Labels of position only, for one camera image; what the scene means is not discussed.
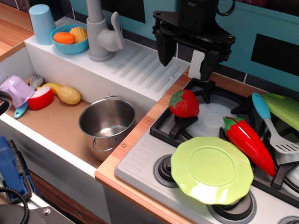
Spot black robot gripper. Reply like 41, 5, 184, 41
153, 0, 236, 81

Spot red toy strawberry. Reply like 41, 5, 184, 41
169, 90, 199, 118

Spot stainless steel pot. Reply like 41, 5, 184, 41
78, 95, 136, 162

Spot white salt shaker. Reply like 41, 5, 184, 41
188, 50, 205, 79

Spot black stove grate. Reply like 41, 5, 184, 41
149, 78, 299, 207

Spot grey toy faucet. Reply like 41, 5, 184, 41
86, 0, 125, 62

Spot red toy chili pepper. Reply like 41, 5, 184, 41
223, 116, 276, 176

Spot grey toy stove top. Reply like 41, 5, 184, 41
114, 91, 299, 224

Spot yellow toy corn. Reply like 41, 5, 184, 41
69, 27, 87, 43

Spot blue plastic bowl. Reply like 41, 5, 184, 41
51, 24, 89, 55

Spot green plastic lid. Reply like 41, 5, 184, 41
261, 93, 299, 131

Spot green plastic plate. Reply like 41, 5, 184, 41
171, 137, 253, 205

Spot grey left stove knob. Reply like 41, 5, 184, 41
153, 154, 178, 188

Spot grey stove knob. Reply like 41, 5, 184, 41
153, 154, 178, 188
207, 191, 257, 224

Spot orange toy carrot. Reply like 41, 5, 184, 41
53, 32, 75, 44

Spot yellow toy potato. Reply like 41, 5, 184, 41
57, 86, 81, 105

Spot white toy sink unit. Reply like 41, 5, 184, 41
0, 37, 189, 224

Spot yellow toy banana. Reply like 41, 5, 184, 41
37, 83, 63, 95

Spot light blue plastic cup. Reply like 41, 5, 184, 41
29, 4, 56, 45

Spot red toy apple half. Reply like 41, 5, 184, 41
28, 86, 54, 110

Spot grey slotted spoon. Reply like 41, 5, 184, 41
14, 74, 43, 119

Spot grey middle stove knob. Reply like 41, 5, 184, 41
207, 191, 257, 224

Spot purple plastic cup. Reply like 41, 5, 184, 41
0, 76, 35, 108

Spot blue black clamp device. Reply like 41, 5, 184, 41
0, 136, 40, 199

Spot blue handled grey spatula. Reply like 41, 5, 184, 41
252, 92, 299, 154

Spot black coiled cable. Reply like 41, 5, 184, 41
0, 186, 30, 224

